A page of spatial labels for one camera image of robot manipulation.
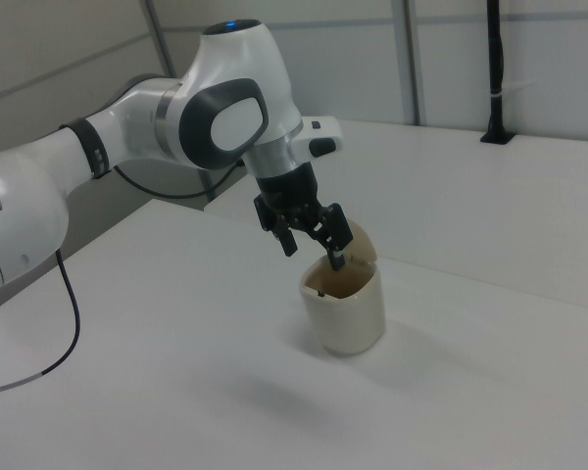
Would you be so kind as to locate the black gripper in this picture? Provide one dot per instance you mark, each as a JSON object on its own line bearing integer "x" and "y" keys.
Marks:
{"x": 289, "y": 188}

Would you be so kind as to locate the cream bin lid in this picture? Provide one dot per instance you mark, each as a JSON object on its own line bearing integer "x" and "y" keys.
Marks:
{"x": 363, "y": 245}

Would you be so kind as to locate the small white trash bin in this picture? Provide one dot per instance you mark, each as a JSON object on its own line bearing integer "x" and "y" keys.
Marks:
{"x": 345, "y": 318}

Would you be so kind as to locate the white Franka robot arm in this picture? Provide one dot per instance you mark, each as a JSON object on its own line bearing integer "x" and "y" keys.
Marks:
{"x": 127, "y": 122}

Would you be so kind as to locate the black pole with base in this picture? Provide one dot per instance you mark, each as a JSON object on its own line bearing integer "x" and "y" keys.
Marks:
{"x": 496, "y": 73}

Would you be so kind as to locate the grey partition post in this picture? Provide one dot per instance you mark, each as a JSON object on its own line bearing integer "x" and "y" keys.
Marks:
{"x": 407, "y": 63}
{"x": 162, "y": 39}

